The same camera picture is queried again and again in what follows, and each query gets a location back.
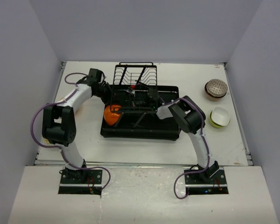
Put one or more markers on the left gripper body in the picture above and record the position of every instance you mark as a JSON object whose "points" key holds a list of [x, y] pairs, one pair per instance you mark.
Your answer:
{"points": [[104, 92]]}

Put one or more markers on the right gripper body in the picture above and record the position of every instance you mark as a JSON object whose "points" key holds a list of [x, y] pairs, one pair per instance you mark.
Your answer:
{"points": [[151, 104]]}

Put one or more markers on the black wire dish rack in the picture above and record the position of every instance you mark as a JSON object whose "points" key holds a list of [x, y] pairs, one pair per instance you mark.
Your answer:
{"points": [[134, 93]]}

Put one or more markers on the orange bowl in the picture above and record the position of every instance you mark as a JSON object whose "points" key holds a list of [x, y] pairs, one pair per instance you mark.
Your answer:
{"points": [[110, 115]]}

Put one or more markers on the brown patterned bowl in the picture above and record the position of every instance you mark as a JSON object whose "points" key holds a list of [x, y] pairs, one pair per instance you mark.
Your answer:
{"points": [[217, 87]]}

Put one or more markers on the lime green bowl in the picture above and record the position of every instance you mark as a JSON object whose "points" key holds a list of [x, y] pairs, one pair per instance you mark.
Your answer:
{"points": [[214, 124], [219, 109]]}

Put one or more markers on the pink flower bowl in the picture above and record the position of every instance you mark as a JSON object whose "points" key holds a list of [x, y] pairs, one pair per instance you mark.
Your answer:
{"points": [[212, 97]]}

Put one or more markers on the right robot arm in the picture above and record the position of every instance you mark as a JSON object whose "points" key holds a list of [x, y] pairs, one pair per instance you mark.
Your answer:
{"points": [[191, 119]]}

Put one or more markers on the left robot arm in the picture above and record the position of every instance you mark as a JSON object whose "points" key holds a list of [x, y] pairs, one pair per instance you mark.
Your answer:
{"points": [[58, 122]]}

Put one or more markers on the black drip tray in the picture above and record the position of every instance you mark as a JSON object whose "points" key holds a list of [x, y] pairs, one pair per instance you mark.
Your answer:
{"points": [[151, 127]]}

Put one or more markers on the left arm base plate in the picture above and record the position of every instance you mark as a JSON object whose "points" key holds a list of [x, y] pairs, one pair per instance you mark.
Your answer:
{"points": [[81, 177]]}

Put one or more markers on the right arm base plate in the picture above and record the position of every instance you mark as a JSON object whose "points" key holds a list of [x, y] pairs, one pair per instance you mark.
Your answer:
{"points": [[217, 179]]}

